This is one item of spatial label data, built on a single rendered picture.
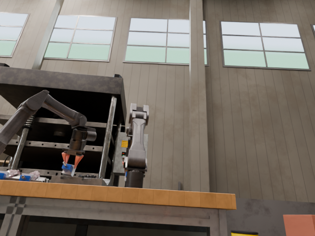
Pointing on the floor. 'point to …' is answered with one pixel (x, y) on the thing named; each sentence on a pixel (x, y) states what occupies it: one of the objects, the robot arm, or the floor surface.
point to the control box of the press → (122, 141)
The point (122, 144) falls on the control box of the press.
